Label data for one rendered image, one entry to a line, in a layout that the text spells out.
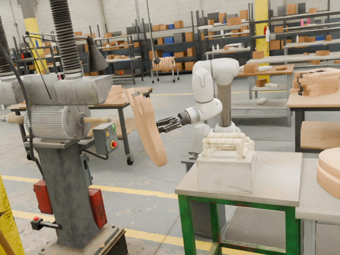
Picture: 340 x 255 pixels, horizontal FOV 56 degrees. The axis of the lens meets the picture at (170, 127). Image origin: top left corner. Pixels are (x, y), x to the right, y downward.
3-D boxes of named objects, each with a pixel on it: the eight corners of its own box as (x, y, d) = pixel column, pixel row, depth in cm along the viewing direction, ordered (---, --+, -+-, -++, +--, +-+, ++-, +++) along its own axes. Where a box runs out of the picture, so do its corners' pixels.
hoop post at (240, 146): (237, 161, 154) (236, 142, 152) (238, 158, 157) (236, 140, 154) (243, 161, 153) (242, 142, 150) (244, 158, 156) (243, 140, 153)
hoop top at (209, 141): (201, 145, 158) (201, 139, 157) (203, 142, 161) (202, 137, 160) (242, 146, 151) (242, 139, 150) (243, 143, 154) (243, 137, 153)
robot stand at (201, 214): (202, 216, 306) (195, 148, 285) (229, 222, 292) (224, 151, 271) (188, 232, 284) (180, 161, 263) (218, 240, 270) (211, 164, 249)
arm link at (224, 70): (213, 139, 273) (239, 136, 271) (215, 151, 260) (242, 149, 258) (208, 55, 227) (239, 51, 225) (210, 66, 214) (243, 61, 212)
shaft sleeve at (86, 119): (87, 118, 208) (86, 123, 207) (84, 116, 206) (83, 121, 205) (110, 118, 201) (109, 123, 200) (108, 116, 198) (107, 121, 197)
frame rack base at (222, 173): (198, 191, 166) (195, 160, 160) (205, 177, 179) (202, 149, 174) (252, 194, 156) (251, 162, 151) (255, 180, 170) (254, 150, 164)
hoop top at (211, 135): (205, 139, 165) (205, 133, 164) (207, 137, 168) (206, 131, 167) (245, 139, 158) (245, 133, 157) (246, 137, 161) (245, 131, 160)
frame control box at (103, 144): (78, 163, 240) (71, 131, 233) (95, 152, 259) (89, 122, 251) (105, 165, 231) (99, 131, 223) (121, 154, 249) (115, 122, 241)
